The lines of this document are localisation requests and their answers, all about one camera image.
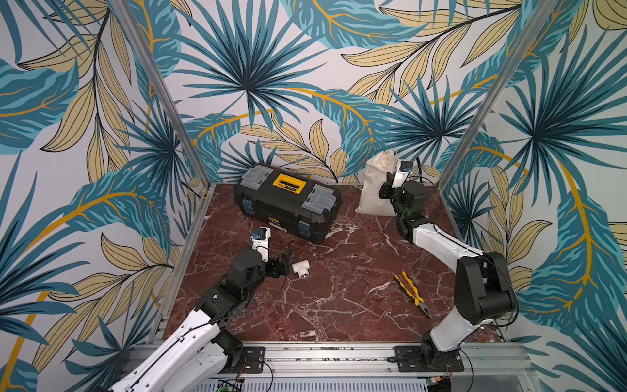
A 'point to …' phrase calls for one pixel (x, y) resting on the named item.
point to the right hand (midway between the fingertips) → (368, 175)
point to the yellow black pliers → (415, 296)
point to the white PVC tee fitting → (302, 268)
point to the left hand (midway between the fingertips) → (276, 250)
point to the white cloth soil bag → (377, 169)
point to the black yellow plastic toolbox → (299, 204)
